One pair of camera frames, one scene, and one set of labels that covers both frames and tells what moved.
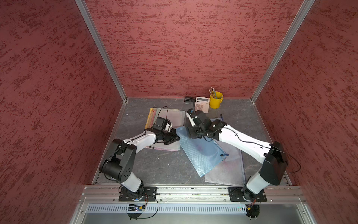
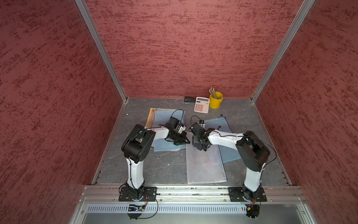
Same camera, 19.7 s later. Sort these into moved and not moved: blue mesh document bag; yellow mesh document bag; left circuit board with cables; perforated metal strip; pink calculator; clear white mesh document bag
Moved: clear white mesh document bag; blue mesh document bag
Not moved: perforated metal strip; pink calculator; left circuit board with cables; yellow mesh document bag
